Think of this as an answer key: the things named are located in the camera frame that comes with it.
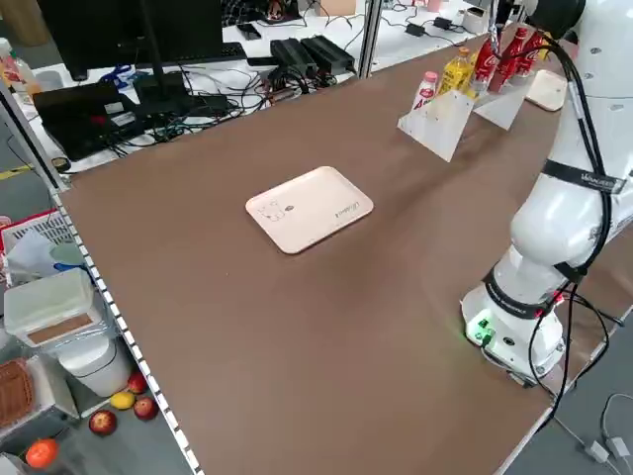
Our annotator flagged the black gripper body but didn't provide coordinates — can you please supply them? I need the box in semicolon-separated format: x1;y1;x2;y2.
496;0;526;25

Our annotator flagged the red Coca-Cola bottle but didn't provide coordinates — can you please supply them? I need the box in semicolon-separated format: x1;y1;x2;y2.
494;27;529;95
474;39;500;95
513;29;545;80

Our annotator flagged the clear acrylic tiered shelf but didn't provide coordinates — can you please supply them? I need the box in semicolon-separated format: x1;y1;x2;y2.
397;68;528;163

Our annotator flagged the cream rabbit-print tray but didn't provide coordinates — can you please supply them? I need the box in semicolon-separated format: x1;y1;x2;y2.
524;68;569;113
244;165;375;256

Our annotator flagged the pink-capped white drink bottle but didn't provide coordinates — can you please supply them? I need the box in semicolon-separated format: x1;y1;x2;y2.
413;70;440;114

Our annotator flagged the cardboard box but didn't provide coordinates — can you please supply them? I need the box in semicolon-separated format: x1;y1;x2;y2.
319;0;357;17

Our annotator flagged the black power supply box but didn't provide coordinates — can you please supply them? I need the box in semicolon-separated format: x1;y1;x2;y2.
270;39;318;74
300;35;357;71

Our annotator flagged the black monitor stand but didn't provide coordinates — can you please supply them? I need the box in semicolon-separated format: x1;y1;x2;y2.
133;48;199;115

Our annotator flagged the black computer monitor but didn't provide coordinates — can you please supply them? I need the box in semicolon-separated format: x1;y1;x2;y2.
37;0;224;83

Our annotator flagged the black laptop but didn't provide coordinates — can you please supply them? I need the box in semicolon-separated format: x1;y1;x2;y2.
32;81;147;163

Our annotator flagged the red and white basket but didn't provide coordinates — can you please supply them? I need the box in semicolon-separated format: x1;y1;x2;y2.
0;208;65;258

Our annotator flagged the white waste bin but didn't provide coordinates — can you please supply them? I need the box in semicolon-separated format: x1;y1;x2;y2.
57;338;134;399

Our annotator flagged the white lidded storage box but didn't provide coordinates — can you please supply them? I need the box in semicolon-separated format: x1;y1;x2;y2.
3;268;96;350

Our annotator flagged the orange fruit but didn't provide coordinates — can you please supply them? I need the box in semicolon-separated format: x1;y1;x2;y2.
25;438;60;469

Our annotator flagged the aluminium frame post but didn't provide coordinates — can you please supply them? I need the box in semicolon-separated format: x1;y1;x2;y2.
356;0;386;79

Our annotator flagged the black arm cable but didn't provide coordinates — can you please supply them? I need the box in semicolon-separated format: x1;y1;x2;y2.
531;29;624;397

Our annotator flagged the aluminium table frame rail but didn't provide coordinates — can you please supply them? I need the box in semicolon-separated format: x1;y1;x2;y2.
0;73;205;475

